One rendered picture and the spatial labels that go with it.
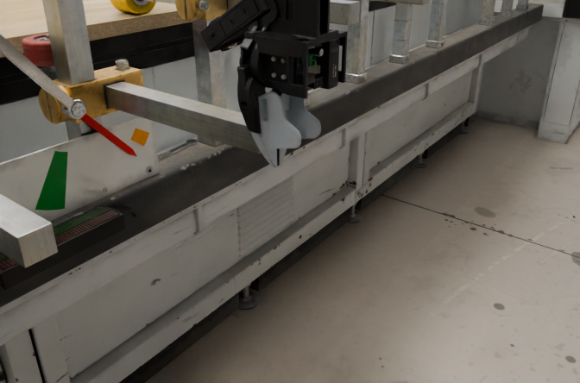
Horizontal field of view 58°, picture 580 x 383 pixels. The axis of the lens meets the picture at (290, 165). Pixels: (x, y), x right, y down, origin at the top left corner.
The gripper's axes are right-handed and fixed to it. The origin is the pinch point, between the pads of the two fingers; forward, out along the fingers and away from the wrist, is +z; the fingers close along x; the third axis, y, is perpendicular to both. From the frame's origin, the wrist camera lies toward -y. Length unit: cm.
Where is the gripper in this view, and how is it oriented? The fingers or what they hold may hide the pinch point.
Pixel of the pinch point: (270, 153)
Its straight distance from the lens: 59.0
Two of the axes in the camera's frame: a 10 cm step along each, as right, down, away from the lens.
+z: 0.0, 9.1, 4.2
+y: 8.0, 2.5, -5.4
